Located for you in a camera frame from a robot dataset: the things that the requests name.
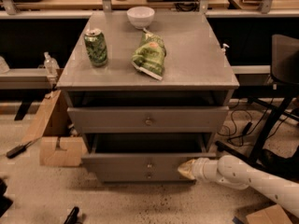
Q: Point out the yellow foam gripper tip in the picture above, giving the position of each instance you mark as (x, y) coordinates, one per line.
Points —
(200, 168)

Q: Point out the grey drawer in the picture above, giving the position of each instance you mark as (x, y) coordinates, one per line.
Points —
(134, 152)
(148, 120)

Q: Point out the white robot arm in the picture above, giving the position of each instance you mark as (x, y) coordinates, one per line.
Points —
(234, 173)

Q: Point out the grey drawer cabinet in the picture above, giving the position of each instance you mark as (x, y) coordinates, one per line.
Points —
(196, 71)

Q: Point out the grey top drawer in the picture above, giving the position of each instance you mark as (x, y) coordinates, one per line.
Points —
(148, 120)

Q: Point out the black chair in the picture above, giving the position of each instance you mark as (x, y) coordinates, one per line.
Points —
(284, 70)

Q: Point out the cardboard box right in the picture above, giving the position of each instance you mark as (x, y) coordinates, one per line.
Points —
(270, 215)

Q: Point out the cardboard box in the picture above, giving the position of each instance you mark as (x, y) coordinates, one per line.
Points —
(270, 215)
(51, 125)

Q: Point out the green chip bag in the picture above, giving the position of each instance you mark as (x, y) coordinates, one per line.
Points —
(148, 58)

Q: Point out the white pump dispenser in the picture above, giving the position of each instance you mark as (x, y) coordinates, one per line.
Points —
(225, 47)

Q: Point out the cardboard box left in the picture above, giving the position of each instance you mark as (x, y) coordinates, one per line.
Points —
(51, 125)

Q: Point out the white bowl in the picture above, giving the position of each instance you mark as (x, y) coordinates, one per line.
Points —
(140, 17)

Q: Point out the green soda can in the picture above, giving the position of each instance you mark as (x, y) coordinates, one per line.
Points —
(96, 47)

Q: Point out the clear plastic bottle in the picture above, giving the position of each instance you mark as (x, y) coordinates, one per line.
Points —
(51, 65)

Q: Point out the black power adapter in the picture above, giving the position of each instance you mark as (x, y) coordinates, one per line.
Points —
(15, 151)

